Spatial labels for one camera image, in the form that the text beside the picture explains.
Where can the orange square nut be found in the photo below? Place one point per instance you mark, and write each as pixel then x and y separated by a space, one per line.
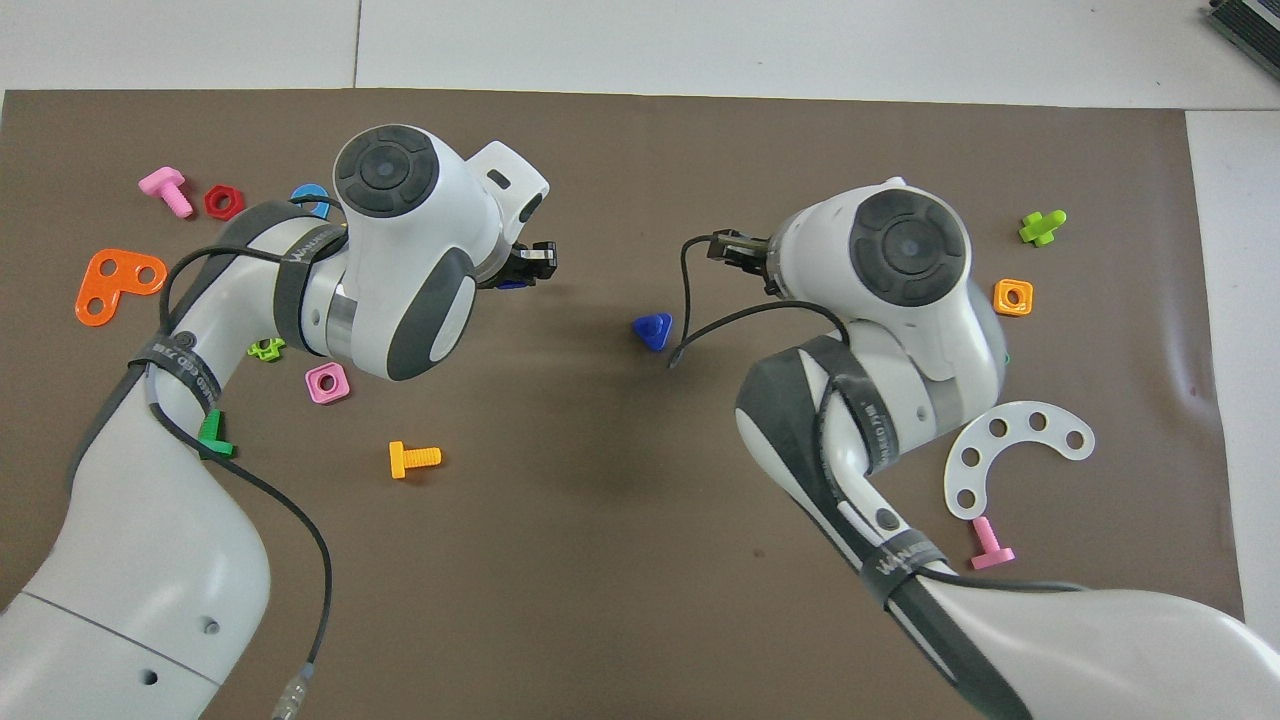
pixel 1026 286

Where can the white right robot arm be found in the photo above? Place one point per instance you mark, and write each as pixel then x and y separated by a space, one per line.
pixel 900 330

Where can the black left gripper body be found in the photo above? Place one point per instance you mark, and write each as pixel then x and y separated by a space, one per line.
pixel 512 265

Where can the red hexagon nut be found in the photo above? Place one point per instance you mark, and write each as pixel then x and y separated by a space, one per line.
pixel 210 200

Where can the pink plastic screw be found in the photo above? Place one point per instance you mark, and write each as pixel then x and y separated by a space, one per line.
pixel 163 184
pixel 985 540

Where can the brown paper mat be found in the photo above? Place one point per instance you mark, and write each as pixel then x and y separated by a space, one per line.
pixel 600 560

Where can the blue square nut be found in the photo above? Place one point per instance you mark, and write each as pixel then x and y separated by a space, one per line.
pixel 512 286

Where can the dark grey ribbed device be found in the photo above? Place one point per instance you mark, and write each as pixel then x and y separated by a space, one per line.
pixel 1250 25

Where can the lime green cross-head screw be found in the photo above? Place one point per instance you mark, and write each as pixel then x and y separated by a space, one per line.
pixel 1040 229

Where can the lime green flower nut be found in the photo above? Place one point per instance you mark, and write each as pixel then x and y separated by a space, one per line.
pixel 254 351

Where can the pink square nut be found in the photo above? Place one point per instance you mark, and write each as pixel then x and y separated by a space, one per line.
pixel 341 395

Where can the blue two-hole plate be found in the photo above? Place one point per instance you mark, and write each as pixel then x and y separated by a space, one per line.
pixel 305 189

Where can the orange heart-shaped three-hole plate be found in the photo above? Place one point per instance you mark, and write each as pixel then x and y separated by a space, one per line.
pixel 120 288

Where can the green plastic screw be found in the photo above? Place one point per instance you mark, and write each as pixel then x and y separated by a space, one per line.
pixel 212 430

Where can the white curved plate with holes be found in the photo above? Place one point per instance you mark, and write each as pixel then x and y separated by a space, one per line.
pixel 1017 424

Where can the orange plastic screw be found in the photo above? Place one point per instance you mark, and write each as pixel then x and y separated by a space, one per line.
pixel 420 458

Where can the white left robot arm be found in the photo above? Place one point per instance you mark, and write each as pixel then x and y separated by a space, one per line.
pixel 130 560

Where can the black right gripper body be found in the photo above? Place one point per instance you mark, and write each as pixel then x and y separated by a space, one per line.
pixel 760 260

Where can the blue triangle-head screw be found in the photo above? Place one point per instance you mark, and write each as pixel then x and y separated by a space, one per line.
pixel 655 332

